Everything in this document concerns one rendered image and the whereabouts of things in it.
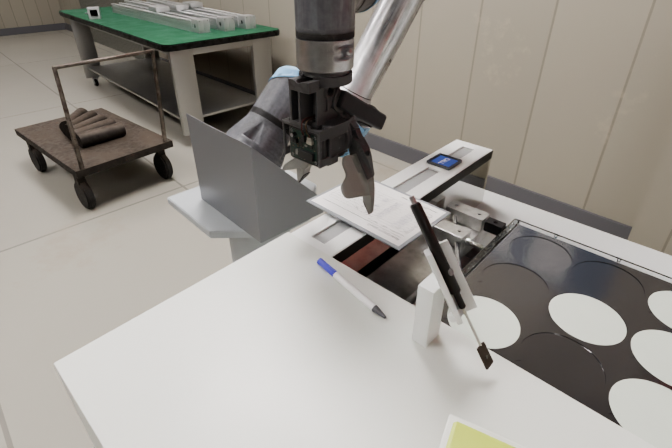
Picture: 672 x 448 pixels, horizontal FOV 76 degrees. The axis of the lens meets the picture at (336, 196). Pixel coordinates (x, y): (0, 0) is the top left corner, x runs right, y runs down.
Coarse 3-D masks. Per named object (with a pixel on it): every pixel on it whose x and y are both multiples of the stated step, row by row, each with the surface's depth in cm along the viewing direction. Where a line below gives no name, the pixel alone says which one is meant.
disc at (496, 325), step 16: (480, 304) 64; (496, 304) 64; (448, 320) 62; (464, 320) 62; (480, 320) 62; (496, 320) 62; (512, 320) 62; (480, 336) 59; (496, 336) 59; (512, 336) 59
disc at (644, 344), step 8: (640, 336) 59; (648, 336) 59; (656, 336) 59; (664, 336) 59; (632, 344) 58; (640, 344) 58; (648, 344) 58; (656, 344) 58; (664, 344) 58; (640, 352) 57; (648, 352) 57; (656, 352) 57; (664, 352) 57; (640, 360) 56; (648, 360) 56; (656, 360) 56; (664, 360) 56; (648, 368) 55; (656, 368) 55; (664, 368) 55; (656, 376) 54; (664, 376) 54
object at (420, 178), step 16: (448, 144) 102; (464, 144) 102; (464, 160) 94; (400, 176) 88; (416, 176) 88; (432, 176) 88; (448, 176) 88; (416, 192) 82; (320, 224) 72; (336, 224) 73; (304, 240) 68; (320, 240) 69; (336, 240) 68; (352, 240) 68
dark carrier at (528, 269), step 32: (512, 256) 74; (544, 256) 75; (576, 256) 74; (480, 288) 67; (512, 288) 68; (544, 288) 68; (576, 288) 67; (608, 288) 68; (640, 288) 68; (544, 320) 62; (640, 320) 62; (512, 352) 57; (544, 352) 57; (576, 352) 57; (608, 352) 57; (576, 384) 53; (608, 384) 53; (608, 416) 49
